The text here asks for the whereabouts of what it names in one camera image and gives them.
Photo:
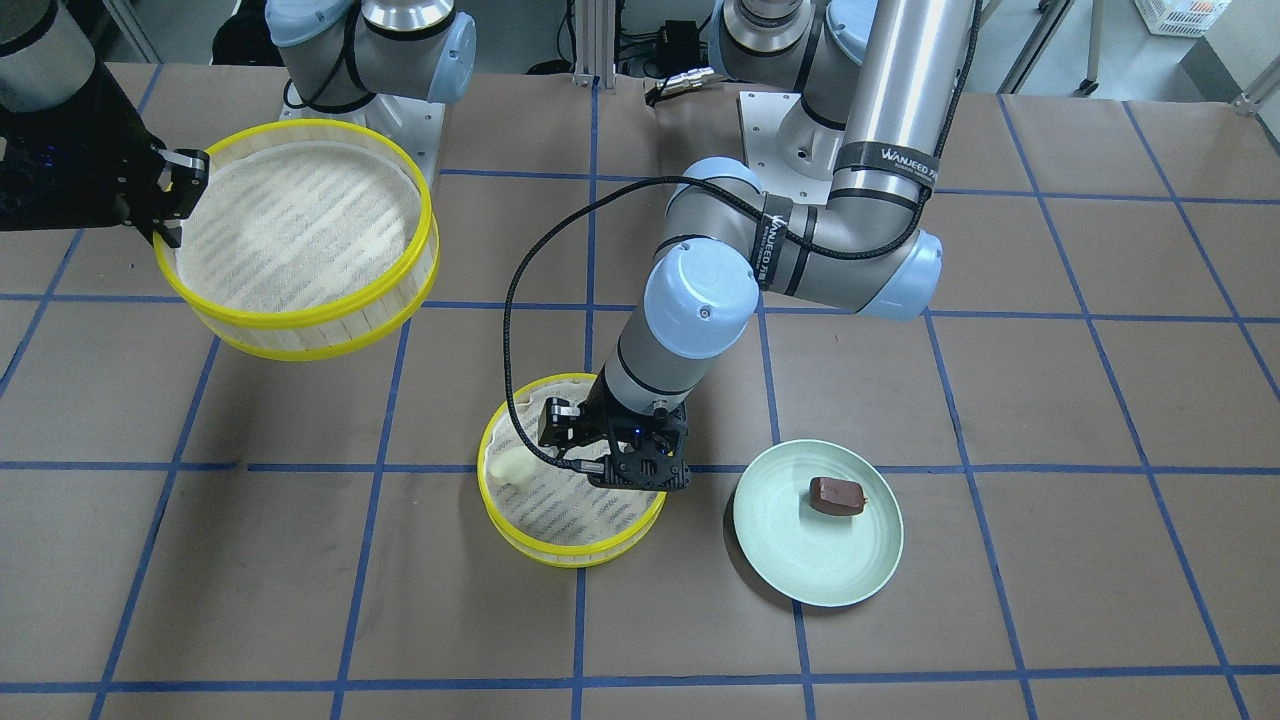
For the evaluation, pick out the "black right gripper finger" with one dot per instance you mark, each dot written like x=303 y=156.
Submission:
x=169 y=233
x=189 y=172

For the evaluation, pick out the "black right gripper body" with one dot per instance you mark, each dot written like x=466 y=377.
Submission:
x=70 y=130

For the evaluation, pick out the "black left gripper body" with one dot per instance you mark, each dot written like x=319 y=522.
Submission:
x=597 y=421

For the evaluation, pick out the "white steamed bun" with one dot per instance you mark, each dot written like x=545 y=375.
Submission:
x=515 y=467

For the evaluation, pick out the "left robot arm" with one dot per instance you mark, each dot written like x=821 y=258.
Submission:
x=880 y=81

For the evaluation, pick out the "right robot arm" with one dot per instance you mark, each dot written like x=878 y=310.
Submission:
x=340 y=54

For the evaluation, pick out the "brown chocolate bun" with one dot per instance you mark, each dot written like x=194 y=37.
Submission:
x=837 y=497

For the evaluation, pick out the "light green plate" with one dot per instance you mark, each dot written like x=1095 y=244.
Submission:
x=827 y=558

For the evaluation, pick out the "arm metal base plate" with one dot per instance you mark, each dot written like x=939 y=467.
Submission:
x=415 y=125
x=780 y=150

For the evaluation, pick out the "aluminium frame post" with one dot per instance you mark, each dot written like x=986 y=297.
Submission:
x=595 y=31

